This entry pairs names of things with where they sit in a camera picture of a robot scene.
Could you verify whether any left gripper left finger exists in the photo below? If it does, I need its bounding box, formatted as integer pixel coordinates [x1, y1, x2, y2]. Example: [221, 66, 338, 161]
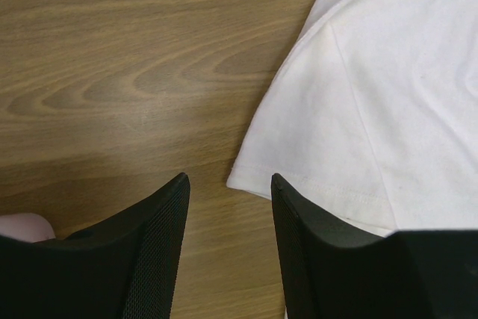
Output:
[1, 173, 190, 318]

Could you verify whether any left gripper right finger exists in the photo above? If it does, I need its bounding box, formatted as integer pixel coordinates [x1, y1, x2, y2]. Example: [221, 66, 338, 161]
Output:
[271, 174, 477, 318]

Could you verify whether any white t-shirt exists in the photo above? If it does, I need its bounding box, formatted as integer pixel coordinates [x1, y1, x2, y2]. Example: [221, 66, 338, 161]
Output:
[227, 0, 477, 236]

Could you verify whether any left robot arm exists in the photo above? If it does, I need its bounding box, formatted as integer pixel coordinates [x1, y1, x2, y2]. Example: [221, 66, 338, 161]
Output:
[1, 173, 477, 318]

